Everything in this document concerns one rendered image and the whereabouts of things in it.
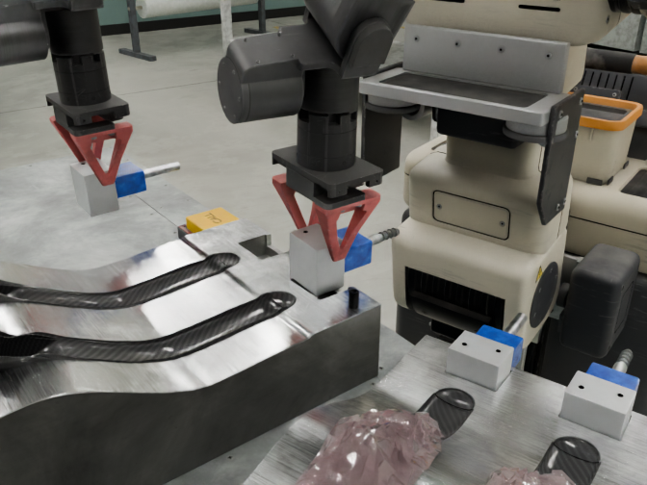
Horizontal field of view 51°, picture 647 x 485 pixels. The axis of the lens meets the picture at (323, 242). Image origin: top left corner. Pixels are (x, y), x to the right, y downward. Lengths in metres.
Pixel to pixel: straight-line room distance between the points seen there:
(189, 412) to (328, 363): 0.15
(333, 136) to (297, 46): 0.09
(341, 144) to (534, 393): 0.29
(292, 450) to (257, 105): 0.28
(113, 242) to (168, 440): 0.49
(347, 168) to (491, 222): 0.39
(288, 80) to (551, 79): 0.39
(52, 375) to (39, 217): 0.63
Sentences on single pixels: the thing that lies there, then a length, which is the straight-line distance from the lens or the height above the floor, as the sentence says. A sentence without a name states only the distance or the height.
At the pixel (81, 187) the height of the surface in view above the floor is 0.94.
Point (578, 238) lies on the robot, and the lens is 1.26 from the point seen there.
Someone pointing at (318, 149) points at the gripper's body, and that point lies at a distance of 0.64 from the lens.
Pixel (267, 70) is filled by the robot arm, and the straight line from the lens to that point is 0.58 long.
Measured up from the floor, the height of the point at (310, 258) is 0.93.
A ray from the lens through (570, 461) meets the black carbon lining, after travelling 0.61.
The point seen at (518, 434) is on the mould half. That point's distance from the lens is 0.61.
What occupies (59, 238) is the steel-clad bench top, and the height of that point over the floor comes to 0.80.
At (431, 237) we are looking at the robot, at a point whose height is 0.80.
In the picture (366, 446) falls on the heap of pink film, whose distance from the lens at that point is 0.48.
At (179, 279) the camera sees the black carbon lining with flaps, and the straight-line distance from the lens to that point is 0.77.
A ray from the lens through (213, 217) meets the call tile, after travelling 1.01.
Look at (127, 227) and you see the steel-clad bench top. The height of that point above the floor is 0.80.
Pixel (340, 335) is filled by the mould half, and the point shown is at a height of 0.87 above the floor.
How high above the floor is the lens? 1.26
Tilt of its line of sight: 27 degrees down
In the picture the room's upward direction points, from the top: straight up
